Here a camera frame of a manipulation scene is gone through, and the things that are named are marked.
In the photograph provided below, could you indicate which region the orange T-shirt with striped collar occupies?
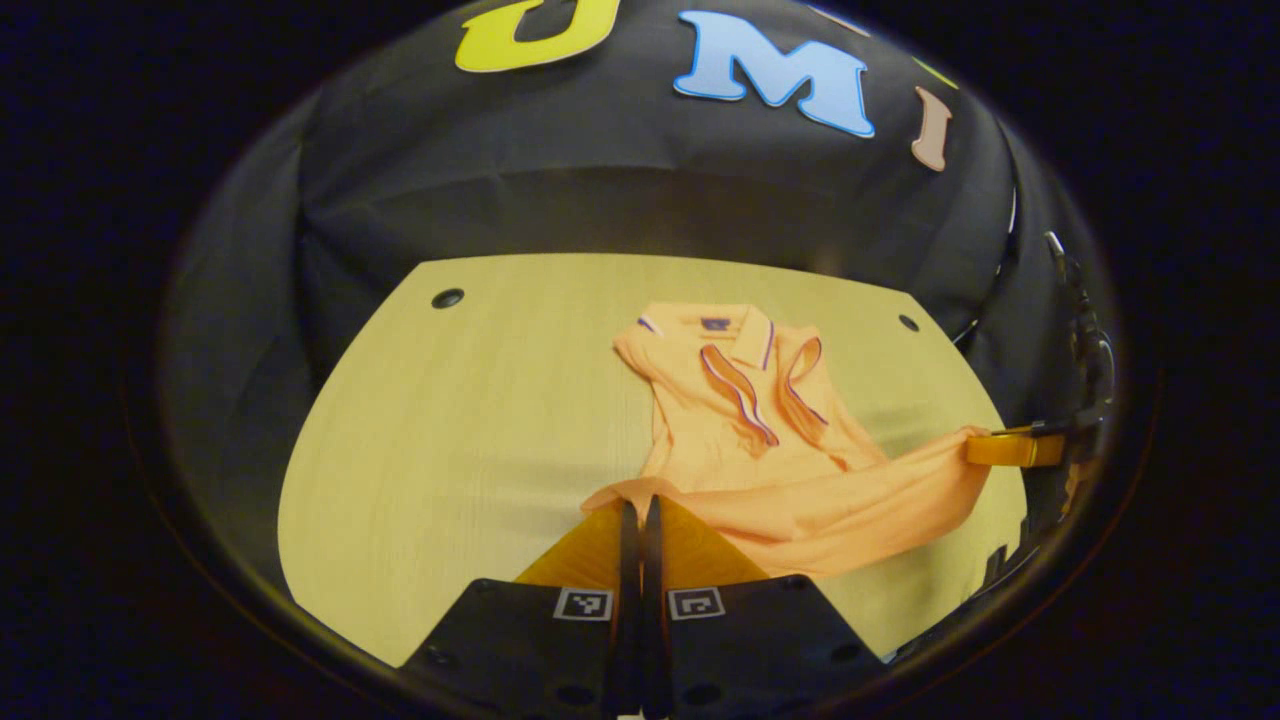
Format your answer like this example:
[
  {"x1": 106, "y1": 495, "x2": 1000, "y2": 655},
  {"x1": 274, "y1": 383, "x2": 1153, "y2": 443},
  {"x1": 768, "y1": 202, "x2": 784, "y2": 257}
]
[{"x1": 582, "y1": 302, "x2": 993, "y2": 579}]

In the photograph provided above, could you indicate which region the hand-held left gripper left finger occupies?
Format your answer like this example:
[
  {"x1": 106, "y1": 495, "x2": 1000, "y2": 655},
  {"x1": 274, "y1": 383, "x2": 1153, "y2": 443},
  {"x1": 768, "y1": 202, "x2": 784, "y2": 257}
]
[{"x1": 400, "y1": 498, "x2": 641, "y2": 719}]

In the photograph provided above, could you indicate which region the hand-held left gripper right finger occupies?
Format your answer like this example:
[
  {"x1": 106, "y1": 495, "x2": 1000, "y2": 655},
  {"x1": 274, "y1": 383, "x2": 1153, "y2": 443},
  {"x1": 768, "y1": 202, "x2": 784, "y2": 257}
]
[{"x1": 643, "y1": 495, "x2": 886, "y2": 719}]

